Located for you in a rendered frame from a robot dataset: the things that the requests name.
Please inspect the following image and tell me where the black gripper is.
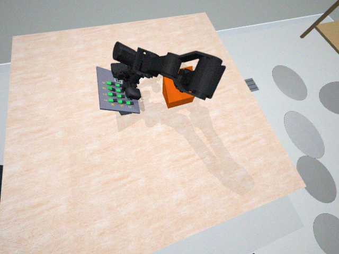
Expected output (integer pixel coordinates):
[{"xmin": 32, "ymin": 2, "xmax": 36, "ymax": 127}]
[{"xmin": 122, "ymin": 66, "xmax": 144, "ymax": 100}]

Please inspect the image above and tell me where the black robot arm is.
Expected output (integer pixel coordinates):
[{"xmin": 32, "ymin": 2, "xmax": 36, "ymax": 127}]
[{"xmin": 111, "ymin": 41, "xmax": 226, "ymax": 101}]

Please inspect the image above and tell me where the grey angled switch panel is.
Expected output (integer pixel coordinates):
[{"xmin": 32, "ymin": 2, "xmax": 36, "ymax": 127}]
[{"xmin": 96, "ymin": 66, "xmax": 140, "ymax": 115}]

